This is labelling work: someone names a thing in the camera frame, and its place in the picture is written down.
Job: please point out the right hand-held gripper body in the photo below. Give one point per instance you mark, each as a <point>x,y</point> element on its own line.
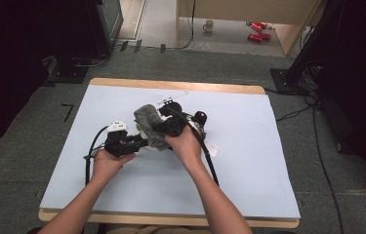
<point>174,122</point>

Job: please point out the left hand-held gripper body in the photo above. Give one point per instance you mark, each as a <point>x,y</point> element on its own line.
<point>118,143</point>

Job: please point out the grey fluffy cloth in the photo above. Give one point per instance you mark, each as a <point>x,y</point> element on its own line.
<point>149,125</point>

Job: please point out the person's left hand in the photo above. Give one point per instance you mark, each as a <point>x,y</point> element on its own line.
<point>109,165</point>

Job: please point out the person's right hand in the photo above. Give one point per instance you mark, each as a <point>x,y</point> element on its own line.
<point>185,148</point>

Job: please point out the wooden table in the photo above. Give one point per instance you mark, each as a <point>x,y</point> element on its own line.
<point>177,85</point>

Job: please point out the light blue table mat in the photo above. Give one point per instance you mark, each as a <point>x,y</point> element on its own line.
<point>170,188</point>

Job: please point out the black tape strip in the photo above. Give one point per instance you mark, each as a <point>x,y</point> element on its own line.
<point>138,46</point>
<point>124,46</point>
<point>163,48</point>

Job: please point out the black stand base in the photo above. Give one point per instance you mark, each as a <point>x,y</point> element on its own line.
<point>68,73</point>

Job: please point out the beige mug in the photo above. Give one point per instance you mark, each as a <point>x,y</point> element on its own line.
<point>208,26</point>

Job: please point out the dark cabinet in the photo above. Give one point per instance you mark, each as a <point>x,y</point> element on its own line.
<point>105,26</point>

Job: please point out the red can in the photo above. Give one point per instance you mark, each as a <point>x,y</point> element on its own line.
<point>254,37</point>
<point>264,24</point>
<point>266,36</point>
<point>256,27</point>

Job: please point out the black stand with base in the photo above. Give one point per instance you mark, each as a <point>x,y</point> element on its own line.
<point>292,78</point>

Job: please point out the light wooden desk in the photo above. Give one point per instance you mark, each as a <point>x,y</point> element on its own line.
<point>249,9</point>

